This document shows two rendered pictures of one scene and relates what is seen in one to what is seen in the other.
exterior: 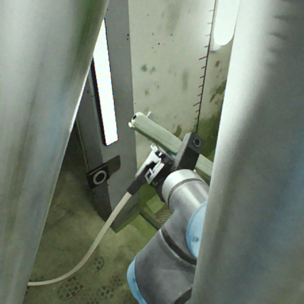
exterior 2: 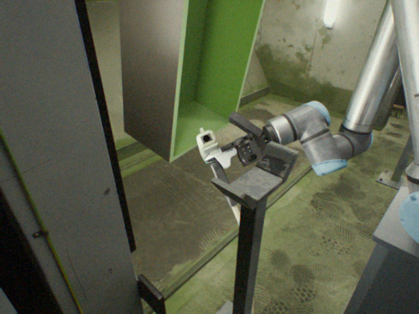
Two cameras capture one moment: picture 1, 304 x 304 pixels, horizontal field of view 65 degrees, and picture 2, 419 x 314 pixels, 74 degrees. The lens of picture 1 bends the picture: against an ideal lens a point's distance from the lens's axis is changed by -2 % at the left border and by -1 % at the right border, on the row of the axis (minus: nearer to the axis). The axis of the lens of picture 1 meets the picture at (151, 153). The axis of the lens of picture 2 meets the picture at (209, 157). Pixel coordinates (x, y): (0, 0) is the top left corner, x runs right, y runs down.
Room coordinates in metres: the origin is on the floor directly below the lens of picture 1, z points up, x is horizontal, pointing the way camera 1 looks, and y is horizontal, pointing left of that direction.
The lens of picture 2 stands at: (0.57, 0.67, 1.23)
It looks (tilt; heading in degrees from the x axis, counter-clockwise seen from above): 32 degrees down; 268
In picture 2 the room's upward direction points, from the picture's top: straight up
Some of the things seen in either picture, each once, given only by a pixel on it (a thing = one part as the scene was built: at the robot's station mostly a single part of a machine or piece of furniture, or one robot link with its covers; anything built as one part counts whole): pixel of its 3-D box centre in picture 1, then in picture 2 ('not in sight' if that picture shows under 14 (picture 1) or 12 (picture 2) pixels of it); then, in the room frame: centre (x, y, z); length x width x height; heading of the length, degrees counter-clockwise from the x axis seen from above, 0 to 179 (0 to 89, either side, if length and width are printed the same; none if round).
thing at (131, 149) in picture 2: not in sight; (186, 126); (0.67, -1.67, 0.11); 2.70 x 0.02 x 0.13; 44
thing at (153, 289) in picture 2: (98, 176); (151, 294); (0.70, 0.22, 0.51); 0.10 x 0.02 x 0.09; 134
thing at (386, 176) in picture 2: not in sight; (394, 180); (-0.85, -0.90, 0.01); 0.20 x 0.20 x 0.01; 44
